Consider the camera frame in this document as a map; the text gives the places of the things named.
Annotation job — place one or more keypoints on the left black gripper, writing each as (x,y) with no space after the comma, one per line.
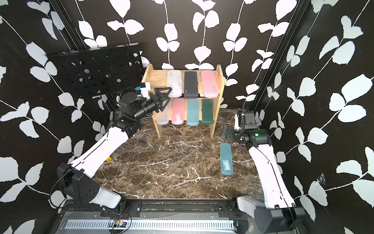
(158,103)

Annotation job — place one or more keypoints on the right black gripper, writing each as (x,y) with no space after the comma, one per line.
(231,130)

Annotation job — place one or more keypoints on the clear frosted pencil case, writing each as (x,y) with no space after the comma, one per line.
(163,116)

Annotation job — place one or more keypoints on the frosted white pencil case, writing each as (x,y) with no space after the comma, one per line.
(174,81)

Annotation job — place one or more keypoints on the dark grey pencil case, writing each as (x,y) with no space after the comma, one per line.
(190,84)

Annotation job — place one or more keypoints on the light blue pencil case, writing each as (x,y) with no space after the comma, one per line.
(226,159)

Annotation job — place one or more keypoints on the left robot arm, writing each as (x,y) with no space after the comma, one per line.
(75,179)

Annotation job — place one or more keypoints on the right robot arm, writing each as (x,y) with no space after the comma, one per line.
(278,211)

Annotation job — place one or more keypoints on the small pink pencil case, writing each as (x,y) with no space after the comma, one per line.
(178,111)

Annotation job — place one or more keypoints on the dark green pencil case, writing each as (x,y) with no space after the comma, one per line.
(207,111)

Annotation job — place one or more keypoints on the teal pencil case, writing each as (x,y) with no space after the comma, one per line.
(193,112)

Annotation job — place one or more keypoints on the wooden two-tier shelf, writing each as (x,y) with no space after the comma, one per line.
(158,79)

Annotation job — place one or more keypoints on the black perforated music stand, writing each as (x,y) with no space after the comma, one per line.
(92,72)

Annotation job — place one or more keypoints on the small circuit board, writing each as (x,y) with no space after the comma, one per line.
(118,224)

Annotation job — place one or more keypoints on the white slotted vent strip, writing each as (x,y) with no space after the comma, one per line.
(173,225)

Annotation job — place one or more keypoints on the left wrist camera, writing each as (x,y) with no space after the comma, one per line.
(144,89)

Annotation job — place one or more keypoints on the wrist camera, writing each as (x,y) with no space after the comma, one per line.
(245,121)
(144,89)

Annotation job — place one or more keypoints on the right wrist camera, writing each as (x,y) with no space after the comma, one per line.
(245,121)

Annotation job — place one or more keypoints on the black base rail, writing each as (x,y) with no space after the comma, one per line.
(138,207)

